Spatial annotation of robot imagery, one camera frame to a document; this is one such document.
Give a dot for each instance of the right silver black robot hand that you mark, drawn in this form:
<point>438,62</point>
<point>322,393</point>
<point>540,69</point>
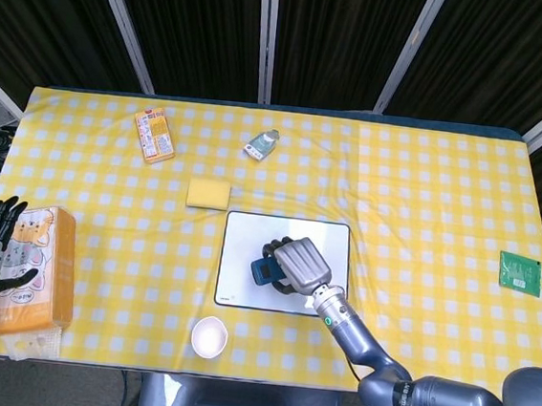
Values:
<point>303,264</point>

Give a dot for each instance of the blue phone-like device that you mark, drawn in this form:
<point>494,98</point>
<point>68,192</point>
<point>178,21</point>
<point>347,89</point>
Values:
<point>264,272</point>

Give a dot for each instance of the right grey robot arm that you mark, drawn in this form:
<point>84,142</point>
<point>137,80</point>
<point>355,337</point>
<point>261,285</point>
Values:
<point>350,330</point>

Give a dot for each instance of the white rectangular board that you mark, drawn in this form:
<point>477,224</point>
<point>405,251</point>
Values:
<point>243,239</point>

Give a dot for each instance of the orange cartoon cat tissue box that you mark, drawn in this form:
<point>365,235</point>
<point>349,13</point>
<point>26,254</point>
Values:
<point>55,268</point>

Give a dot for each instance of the white mesh packet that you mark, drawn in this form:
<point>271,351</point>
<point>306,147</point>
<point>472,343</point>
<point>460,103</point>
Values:
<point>38,346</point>

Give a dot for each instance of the yellow sponge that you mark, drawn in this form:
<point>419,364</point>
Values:
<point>208,194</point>

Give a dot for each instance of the white small bowl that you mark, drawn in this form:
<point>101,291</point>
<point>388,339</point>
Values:
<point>209,337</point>

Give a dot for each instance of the small green white tissue pack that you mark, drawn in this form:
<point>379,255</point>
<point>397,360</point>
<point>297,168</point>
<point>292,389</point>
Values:
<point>259,145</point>

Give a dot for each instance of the yellow white checked tablecloth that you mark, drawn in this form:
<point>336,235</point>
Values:
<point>398,177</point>

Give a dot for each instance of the orange printed snack box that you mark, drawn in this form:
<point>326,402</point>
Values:
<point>154,135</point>

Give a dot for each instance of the green circuit board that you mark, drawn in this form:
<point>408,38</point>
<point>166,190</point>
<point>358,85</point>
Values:
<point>521,273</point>

